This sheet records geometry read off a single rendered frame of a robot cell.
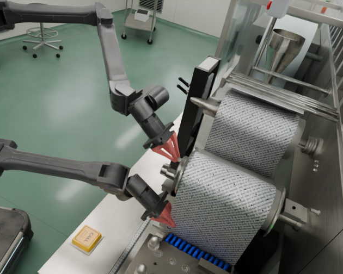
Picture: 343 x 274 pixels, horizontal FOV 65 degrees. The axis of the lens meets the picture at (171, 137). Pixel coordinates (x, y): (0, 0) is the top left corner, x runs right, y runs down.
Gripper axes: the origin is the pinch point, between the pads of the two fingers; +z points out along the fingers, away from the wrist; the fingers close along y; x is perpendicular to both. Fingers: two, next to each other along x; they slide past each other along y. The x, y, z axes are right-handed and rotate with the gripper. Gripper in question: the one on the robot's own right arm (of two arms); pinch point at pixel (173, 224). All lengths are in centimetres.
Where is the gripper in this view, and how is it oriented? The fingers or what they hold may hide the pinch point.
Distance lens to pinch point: 88.6
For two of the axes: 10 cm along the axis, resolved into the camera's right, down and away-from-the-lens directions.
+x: 6.0, -4.7, -6.4
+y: -4.2, 5.0, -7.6
